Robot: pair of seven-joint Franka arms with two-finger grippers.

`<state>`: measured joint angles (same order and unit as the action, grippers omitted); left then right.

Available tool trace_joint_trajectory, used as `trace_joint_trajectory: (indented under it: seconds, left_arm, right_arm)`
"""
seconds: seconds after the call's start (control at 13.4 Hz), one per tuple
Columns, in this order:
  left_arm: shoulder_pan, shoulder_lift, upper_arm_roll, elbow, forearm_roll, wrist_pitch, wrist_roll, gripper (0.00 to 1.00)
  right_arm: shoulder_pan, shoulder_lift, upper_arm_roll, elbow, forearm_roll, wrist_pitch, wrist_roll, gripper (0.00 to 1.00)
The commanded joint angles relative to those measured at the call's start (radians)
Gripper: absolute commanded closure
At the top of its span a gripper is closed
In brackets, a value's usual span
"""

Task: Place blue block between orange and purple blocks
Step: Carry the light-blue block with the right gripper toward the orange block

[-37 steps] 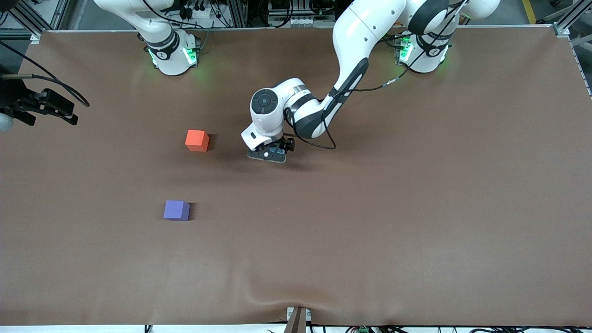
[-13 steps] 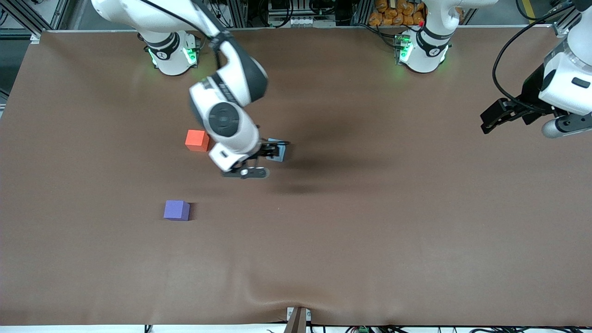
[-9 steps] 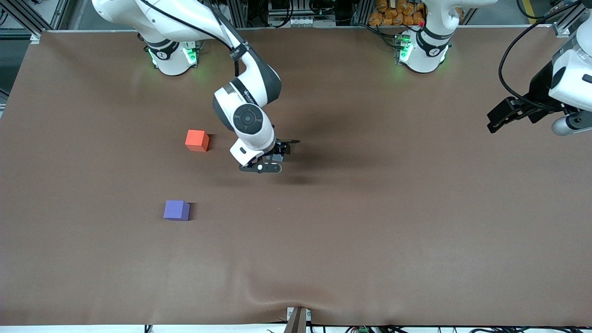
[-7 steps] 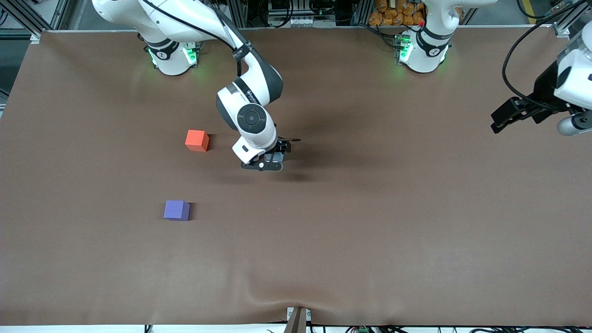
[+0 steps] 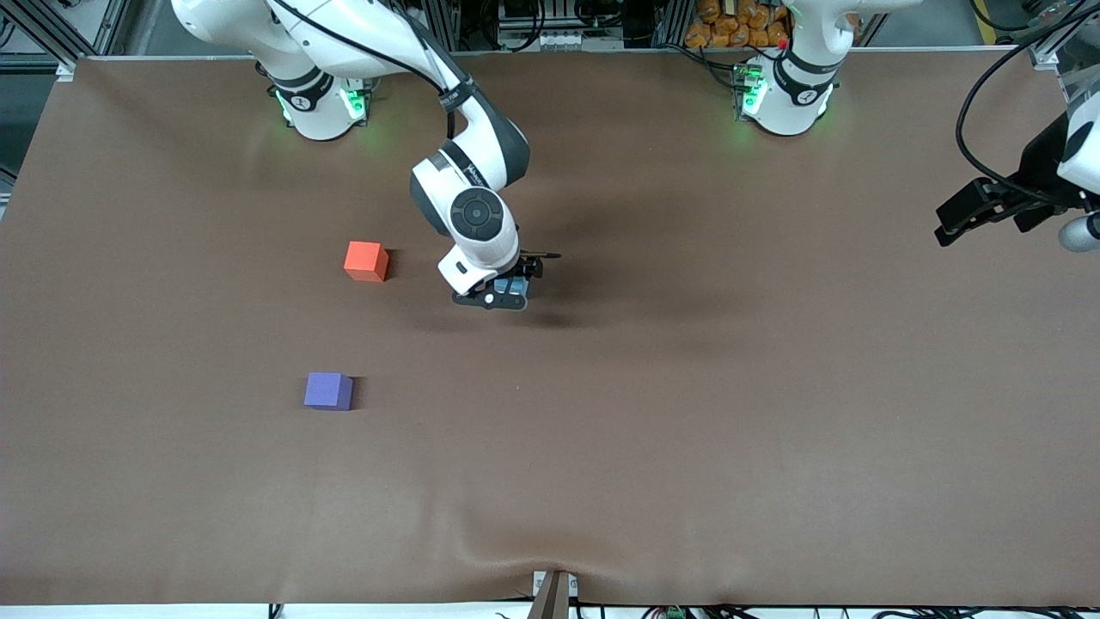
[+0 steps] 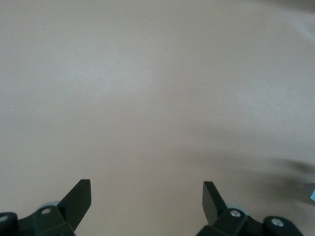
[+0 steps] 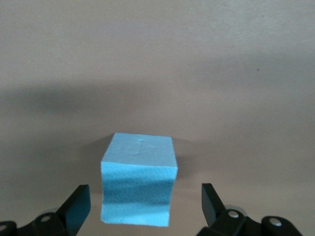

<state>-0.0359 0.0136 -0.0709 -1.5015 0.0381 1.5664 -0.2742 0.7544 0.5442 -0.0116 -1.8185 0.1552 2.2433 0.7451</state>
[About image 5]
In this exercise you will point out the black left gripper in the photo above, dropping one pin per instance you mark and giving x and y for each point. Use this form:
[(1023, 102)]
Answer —
[(1041, 165)]

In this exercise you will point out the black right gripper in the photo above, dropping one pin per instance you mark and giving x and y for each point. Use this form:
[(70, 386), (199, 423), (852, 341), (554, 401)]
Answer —
[(526, 269)]

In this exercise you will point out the light blue foam cube block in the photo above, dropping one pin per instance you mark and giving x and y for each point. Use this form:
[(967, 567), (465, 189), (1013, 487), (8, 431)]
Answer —
[(514, 291)]

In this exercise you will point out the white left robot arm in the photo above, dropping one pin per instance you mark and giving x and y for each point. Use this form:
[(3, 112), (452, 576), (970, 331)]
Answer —
[(795, 94)]

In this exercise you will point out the orange foam cube block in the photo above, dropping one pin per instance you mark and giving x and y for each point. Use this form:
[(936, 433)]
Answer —
[(364, 260)]

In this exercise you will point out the purple foam cube block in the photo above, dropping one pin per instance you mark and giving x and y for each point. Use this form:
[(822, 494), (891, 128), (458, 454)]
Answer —
[(326, 390)]

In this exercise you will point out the brown table cover mat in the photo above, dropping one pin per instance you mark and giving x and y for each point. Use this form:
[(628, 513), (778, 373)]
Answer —
[(687, 387)]

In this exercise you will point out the white power strip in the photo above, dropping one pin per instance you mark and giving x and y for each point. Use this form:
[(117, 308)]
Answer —
[(559, 39)]

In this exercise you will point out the pile of orange snack packs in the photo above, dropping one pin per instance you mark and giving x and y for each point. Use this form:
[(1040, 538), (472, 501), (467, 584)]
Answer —
[(735, 21)]

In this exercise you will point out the metal table edge clamp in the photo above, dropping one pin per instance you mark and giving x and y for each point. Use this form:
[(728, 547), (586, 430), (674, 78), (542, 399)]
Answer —
[(554, 593)]

